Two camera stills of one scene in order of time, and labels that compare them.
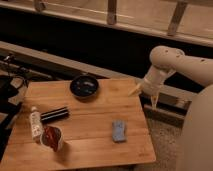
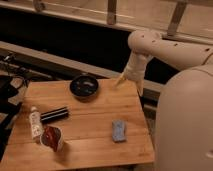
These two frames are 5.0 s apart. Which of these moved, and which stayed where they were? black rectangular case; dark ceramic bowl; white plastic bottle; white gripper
Moved: white gripper
Stayed: dark ceramic bowl; black rectangular case; white plastic bottle
